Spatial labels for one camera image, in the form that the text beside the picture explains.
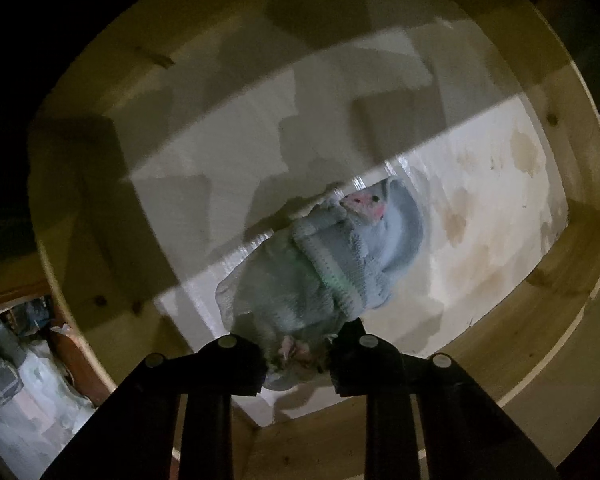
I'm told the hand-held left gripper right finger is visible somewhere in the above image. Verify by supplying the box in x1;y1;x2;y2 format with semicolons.
327;320;563;480

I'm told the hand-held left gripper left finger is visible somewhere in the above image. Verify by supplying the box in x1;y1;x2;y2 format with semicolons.
40;335;268;480

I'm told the grey blue underwear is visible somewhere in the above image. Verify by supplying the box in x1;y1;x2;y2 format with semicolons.
215;175;426;392

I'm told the wooden drawer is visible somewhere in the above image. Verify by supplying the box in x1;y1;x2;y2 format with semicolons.
27;0;600;480

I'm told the wooden table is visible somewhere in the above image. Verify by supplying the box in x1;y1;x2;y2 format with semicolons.
0;270;106;406

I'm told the white floral sheer cloth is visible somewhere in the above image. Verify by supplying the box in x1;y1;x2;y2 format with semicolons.
0;340;96;480

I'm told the grey plaid quilt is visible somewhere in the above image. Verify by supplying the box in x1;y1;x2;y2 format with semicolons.
0;320;26;416

